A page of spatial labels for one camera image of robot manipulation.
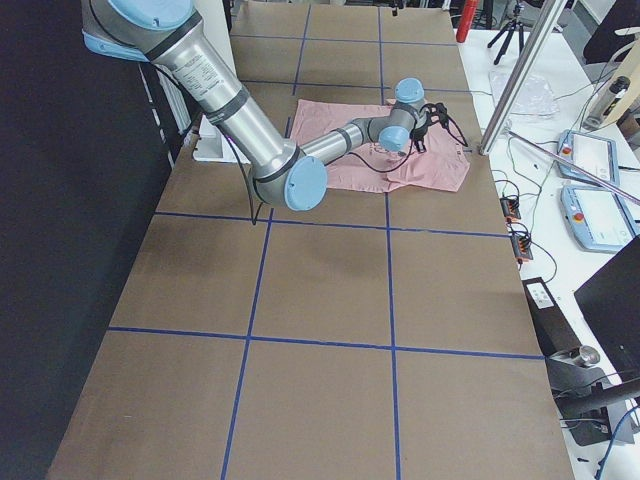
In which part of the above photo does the near blue teach pendant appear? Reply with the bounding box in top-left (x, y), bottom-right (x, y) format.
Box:
top-left (560, 185), bottom-right (639, 254)

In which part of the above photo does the red cylinder bottle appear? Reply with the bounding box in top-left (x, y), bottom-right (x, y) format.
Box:
top-left (456, 0), bottom-right (479, 43)

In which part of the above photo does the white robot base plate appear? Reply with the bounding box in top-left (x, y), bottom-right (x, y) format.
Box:
top-left (193, 117), bottom-right (249, 164)

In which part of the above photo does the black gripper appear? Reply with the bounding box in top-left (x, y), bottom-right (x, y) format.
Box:
top-left (410, 102), bottom-right (449, 153)

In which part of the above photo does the pink Snoopy t-shirt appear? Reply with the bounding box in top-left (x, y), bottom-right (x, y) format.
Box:
top-left (290, 99), bottom-right (470, 193)

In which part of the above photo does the far blue teach pendant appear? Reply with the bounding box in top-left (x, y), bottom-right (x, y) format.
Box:
top-left (557, 130), bottom-right (620, 186)

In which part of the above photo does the black camera tripod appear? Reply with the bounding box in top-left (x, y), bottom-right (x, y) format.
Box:
top-left (487, 0), bottom-right (525, 65)

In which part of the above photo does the orange black connector box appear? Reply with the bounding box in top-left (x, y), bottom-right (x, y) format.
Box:
top-left (500, 196), bottom-right (521, 223)

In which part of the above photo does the black monitor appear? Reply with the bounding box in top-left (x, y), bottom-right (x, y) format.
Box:
top-left (574, 237), bottom-right (639, 371)

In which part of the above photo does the aluminium frame post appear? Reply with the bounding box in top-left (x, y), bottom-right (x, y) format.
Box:
top-left (479, 0), bottom-right (566, 155)

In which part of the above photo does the clear plastic bag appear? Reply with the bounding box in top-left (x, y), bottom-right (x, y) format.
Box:
top-left (488, 69), bottom-right (560, 117)

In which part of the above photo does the blue teach pendant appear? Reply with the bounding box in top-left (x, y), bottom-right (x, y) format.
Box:
top-left (557, 130), bottom-right (620, 186)
top-left (560, 185), bottom-right (639, 254)

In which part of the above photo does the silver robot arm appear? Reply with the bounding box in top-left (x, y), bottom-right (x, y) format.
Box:
top-left (81, 1), bottom-right (437, 211)

